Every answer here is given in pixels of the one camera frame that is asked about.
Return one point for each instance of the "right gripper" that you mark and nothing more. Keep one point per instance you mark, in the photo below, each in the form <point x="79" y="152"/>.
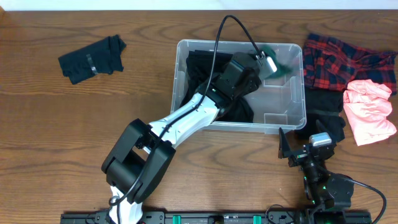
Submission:
<point x="285" y="150"/>

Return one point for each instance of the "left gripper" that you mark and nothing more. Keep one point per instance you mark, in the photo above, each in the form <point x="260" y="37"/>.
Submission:
<point x="253" y="82"/>

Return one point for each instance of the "dark green garment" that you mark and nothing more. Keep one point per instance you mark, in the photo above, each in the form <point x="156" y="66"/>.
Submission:
<point x="282" y="69"/>

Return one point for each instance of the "large black garment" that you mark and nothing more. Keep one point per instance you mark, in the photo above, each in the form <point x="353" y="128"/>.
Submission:
<point x="198" y="70"/>

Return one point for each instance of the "small black garment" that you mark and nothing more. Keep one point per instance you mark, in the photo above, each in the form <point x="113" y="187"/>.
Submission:
<point x="103" y="56"/>

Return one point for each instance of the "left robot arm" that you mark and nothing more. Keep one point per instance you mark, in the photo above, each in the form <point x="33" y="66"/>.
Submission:
<point x="138" y="161"/>

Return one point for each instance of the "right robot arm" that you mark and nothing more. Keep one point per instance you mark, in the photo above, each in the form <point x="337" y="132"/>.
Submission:
<point x="330" y="193"/>

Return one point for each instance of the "black garment right side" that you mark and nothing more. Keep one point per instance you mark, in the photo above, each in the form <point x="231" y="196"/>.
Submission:
<point x="325" y="106"/>

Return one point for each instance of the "clear plastic storage bin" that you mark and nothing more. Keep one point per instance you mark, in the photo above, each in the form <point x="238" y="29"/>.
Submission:
<point x="277" y="103"/>

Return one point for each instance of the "pink folded garment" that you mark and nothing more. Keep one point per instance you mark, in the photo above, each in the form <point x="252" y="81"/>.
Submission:
<point x="366" y="105"/>

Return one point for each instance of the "red plaid flannel shirt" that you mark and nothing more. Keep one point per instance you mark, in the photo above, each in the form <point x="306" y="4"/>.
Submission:
<point x="330" y="64"/>

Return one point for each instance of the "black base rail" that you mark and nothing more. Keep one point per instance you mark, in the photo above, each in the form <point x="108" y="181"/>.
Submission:
<point x="272" y="216"/>

